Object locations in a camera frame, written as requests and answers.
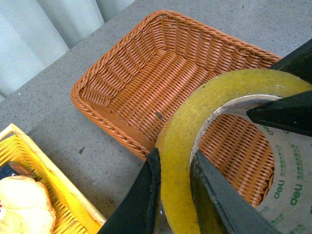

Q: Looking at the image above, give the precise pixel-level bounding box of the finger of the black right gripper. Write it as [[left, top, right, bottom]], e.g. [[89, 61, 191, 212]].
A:
[[247, 91, 312, 137], [270, 39, 312, 84]]

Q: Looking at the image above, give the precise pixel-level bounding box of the yellow tape roll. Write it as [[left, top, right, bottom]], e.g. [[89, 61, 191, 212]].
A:
[[156, 69, 312, 234]]

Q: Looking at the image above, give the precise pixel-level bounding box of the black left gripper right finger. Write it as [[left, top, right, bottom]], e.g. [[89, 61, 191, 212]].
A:
[[190, 151, 279, 234]]

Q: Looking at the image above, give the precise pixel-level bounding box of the small black red-labelled can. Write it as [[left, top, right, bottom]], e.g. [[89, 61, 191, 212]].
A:
[[0, 161, 35, 179]]

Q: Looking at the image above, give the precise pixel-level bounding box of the brown wicker basket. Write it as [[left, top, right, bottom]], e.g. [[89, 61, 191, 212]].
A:
[[71, 10, 280, 207]]

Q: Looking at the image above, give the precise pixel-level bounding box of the yellow wicker basket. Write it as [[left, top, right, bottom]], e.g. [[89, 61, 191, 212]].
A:
[[0, 123, 107, 234]]

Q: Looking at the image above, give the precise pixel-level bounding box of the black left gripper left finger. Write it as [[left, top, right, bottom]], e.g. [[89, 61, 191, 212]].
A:
[[98, 147, 161, 234]]

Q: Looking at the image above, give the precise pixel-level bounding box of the golden bread roll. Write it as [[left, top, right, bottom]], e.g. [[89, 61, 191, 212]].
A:
[[0, 175, 56, 234]]

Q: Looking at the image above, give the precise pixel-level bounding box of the grey curtain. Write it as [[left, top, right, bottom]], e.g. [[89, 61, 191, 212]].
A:
[[0, 0, 132, 100]]

